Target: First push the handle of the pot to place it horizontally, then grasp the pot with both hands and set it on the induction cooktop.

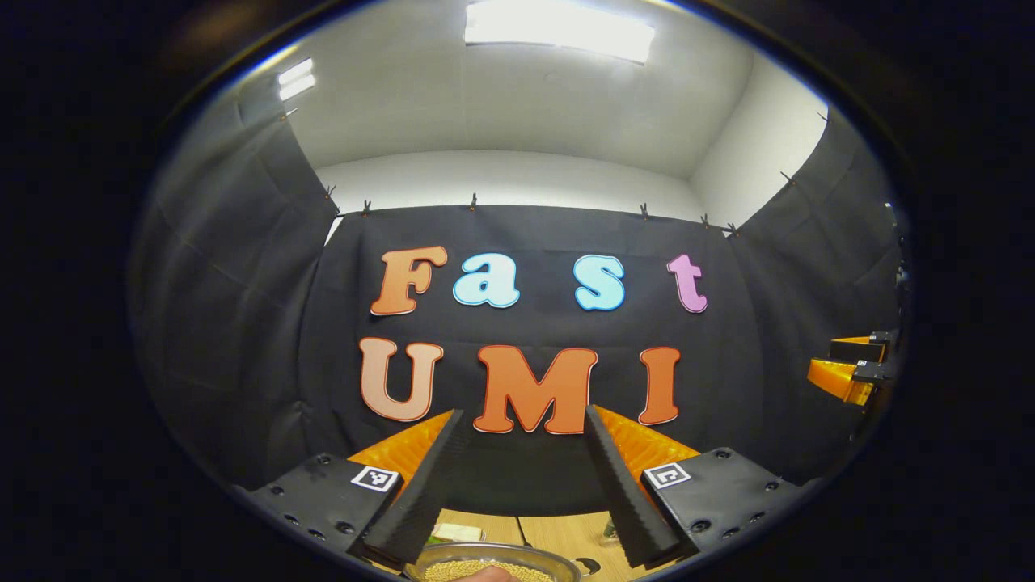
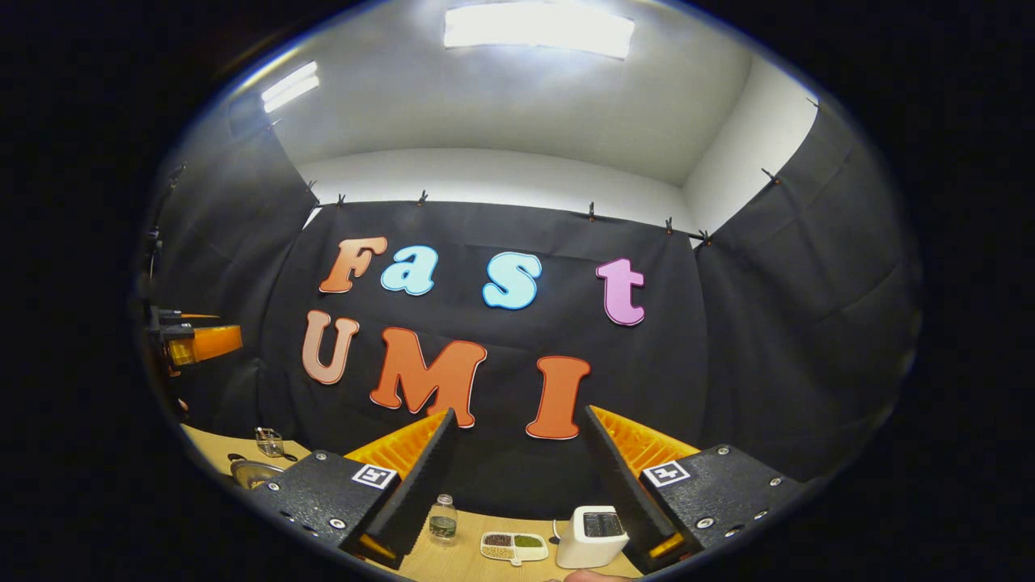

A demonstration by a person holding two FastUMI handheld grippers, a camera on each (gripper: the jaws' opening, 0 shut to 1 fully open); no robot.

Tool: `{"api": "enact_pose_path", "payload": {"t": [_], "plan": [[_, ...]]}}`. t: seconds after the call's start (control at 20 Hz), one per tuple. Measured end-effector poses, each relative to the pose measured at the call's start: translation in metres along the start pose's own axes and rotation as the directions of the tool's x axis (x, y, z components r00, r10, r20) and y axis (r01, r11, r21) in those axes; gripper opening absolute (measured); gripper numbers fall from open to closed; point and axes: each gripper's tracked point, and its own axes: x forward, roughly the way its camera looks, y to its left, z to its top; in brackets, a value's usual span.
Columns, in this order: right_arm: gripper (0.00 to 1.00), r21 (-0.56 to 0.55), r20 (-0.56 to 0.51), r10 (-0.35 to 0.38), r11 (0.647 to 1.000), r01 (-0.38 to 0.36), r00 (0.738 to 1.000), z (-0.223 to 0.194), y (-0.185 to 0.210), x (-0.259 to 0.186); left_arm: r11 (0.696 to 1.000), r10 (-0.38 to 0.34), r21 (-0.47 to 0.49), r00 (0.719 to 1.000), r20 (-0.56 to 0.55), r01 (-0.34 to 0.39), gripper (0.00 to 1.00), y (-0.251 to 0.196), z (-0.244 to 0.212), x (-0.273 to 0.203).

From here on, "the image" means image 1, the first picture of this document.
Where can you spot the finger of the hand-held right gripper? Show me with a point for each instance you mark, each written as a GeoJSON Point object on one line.
{"type": "Point", "coordinates": [857, 349]}
{"type": "Point", "coordinates": [837, 378]}

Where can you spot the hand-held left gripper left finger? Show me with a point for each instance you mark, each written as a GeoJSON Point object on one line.
{"type": "Point", "coordinates": [433, 477]}

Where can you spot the pile of yellow soybeans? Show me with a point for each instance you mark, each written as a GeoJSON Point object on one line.
{"type": "Point", "coordinates": [453, 571]}

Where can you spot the small ceiling light panel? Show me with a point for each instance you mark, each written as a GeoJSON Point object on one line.
{"type": "Point", "coordinates": [296, 79]}

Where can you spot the clear plastic water bottle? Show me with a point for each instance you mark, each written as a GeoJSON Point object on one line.
{"type": "Point", "coordinates": [612, 532]}

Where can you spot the sandwich on white plate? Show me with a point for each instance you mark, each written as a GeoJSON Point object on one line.
{"type": "Point", "coordinates": [459, 532]}

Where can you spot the large ceiling light panel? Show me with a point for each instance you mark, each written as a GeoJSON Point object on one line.
{"type": "Point", "coordinates": [558, 28]}

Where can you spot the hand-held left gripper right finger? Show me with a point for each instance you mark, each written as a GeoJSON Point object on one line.
{"type": "Point", "coordinates": [618, 485]}

